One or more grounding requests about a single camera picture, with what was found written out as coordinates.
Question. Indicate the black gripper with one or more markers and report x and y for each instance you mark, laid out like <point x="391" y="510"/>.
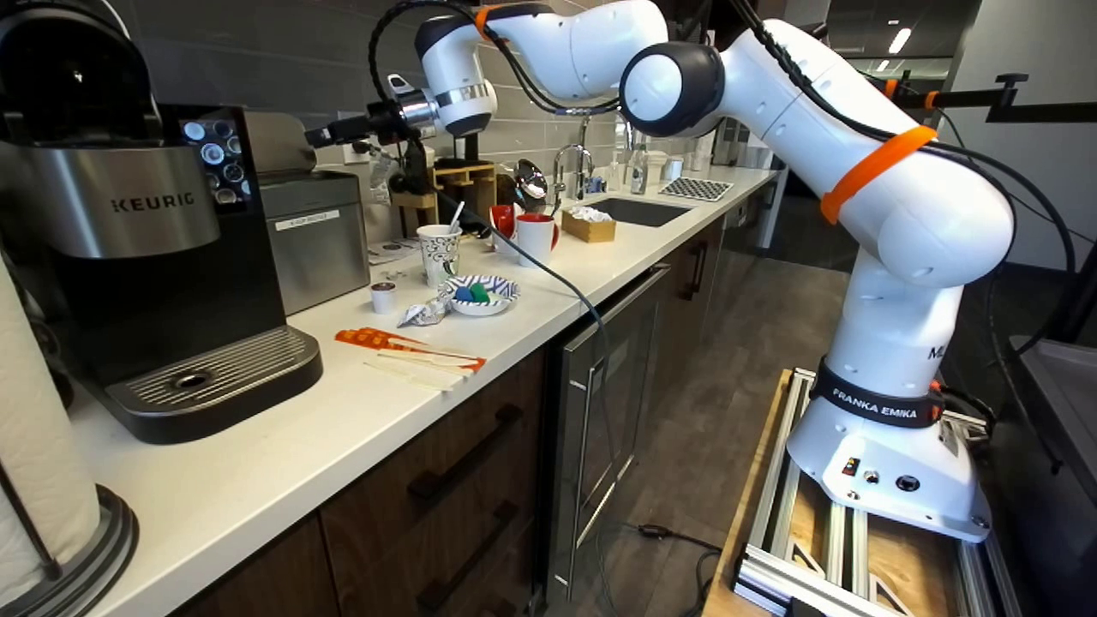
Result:
<point x="394" y="117"/>

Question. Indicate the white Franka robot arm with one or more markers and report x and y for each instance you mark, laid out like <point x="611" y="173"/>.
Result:
<point x="902" y="226"/>

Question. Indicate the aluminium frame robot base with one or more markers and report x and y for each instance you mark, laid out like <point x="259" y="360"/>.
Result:
<point x="822" y="550"/>

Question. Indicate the wooden countertop organizer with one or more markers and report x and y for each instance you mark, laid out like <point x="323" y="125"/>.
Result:
<point x="447" y="201"/>

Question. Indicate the printed paper cup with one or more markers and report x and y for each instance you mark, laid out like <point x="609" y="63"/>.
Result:
<point x="436" y="260"/>

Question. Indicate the small white cup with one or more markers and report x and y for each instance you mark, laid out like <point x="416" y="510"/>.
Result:
<point x="383" y="300"/>

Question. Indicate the crumpled foil wrapper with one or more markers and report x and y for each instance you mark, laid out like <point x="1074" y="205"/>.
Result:
<point x="424" y="311"/>

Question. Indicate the blue green wrapper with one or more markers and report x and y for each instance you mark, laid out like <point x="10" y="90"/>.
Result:
<point x="471" y="297"/>

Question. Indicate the blue patterned plate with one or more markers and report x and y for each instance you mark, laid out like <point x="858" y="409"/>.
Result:
<point x="500" y="300"/>

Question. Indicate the black Keurig coffee machine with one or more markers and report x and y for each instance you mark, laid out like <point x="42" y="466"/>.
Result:
<point x="138" y="285"/>

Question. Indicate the wooden box of sachets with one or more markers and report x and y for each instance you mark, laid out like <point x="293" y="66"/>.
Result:
<point x="586" y="226"/>

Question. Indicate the black countertop sink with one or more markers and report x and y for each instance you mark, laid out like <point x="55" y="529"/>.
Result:
<point x="637" y="212"/>

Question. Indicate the grey dish drying mat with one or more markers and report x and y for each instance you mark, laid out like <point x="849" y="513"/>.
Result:
<point x="695" y="189"/>

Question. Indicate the dark wooden cabinet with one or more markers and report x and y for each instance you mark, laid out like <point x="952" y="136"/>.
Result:
<point x="433" y="490"/>

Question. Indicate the stainless steel dishwasher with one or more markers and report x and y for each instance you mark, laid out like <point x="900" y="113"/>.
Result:
<point x="600" y="433"/>

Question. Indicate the paper towel roll on holder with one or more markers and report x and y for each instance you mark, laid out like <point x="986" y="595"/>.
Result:
<point x="45" y="458"/>

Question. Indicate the black clamp bar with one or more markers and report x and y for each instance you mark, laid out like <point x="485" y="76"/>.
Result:
<point x="1030" y="108"/>

